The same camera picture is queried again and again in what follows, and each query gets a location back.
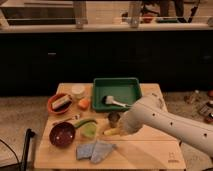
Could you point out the small red-white toy piece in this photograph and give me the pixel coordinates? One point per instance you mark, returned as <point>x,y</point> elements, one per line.
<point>75,117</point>

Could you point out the orange bowl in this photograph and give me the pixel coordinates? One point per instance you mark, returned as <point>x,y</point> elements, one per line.
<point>60,110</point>

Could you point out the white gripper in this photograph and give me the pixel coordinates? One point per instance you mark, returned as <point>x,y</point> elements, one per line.
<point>128,124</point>

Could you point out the light green cup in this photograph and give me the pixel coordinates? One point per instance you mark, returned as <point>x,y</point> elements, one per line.
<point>89,130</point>

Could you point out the yellow banana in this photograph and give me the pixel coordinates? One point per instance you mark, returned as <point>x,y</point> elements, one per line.
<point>112,131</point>

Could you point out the blue grey cloth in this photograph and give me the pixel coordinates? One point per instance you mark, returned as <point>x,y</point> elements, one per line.
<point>96,151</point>

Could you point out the dark cabinet counter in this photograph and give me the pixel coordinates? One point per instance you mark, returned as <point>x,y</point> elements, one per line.
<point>33,64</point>

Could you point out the dish brush white handle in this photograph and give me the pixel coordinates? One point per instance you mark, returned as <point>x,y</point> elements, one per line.
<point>109,100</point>

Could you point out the green plastic tray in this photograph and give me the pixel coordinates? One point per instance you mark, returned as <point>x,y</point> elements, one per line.
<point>124,90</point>

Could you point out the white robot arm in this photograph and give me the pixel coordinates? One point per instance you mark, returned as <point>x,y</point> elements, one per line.
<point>148,111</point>

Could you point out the metal cup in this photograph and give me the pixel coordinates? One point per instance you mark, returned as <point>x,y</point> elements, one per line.
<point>113,119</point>

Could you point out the green ladle spoon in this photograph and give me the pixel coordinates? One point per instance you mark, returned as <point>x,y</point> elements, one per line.
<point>83,122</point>

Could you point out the orange carrot piece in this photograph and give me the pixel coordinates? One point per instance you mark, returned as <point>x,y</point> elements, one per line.
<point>84,103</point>

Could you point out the dark red bowl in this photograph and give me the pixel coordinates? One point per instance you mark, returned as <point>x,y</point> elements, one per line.
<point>62,135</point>

